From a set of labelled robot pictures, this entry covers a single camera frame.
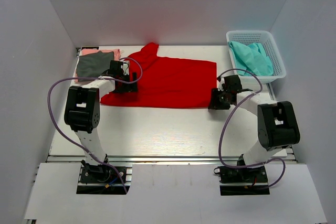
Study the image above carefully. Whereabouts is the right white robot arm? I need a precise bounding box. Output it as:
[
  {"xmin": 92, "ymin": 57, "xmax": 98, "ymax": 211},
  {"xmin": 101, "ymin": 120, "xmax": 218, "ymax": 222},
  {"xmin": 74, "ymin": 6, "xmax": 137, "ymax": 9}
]
[{"xmin": 208, "ymin": 75, "xmax": 300, "ymax": 182}]

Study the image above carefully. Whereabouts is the folded grey t-shirt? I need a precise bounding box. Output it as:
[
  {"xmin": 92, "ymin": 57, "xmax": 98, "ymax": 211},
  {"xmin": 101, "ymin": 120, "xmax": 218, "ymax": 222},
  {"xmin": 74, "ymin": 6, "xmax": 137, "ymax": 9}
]
[{"xmin": 76, "ymin": 51, "xmax": 114, "ymax": 78}]

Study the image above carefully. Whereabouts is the teal t-shirt in basket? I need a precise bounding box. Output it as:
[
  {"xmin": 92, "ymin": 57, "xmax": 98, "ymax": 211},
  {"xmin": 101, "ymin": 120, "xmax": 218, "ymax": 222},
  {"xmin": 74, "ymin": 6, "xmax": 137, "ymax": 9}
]
[{"xmin": 228, "ymin": 41, "xmax": 274, "ymax": 76}]

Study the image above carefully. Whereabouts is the aluminium table rail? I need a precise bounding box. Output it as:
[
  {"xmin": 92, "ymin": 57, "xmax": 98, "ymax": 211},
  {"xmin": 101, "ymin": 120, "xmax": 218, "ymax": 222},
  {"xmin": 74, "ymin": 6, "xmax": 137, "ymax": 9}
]
[{"xmin": 46, "ymin": 155, "xmax": 297, "ymax": 165}]

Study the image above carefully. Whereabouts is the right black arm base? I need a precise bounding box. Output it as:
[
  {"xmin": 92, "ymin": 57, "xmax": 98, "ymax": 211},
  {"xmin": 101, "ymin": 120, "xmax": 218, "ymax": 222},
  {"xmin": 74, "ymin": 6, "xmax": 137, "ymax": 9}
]
[{"xmin": 214, "ymin": 166, "xmax": 270, "ymax": 196}]

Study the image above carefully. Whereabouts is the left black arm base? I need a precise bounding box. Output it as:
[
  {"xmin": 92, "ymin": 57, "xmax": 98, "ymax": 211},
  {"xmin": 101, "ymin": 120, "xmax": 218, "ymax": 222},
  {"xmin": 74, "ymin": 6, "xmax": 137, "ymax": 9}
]
[{"xmin": 76, "ymin": 160, "xmax": 131, "ymax": 195}]

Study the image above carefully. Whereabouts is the folded pink t-shirt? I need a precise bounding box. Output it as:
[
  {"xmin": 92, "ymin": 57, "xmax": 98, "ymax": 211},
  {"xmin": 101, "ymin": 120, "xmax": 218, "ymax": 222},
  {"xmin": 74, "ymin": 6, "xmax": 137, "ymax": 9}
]
[{"xmin": 75, "ymin": 49, "xmax": 121, "ymax": 77}]

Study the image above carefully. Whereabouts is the red t-shirt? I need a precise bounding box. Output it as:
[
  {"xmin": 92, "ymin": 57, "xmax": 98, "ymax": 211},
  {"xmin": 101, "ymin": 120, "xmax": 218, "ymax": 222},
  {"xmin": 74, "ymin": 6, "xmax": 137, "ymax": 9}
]
[{"xmin": 100, "ymin": 42, "xmax": 217, "ymax": 109}]

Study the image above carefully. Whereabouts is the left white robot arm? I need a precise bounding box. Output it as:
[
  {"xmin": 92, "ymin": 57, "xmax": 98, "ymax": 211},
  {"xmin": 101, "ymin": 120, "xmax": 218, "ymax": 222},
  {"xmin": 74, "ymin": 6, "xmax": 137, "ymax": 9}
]
[{"xmin": 64, "ymin": 57, "xmax": 143, "ymax": 182}]

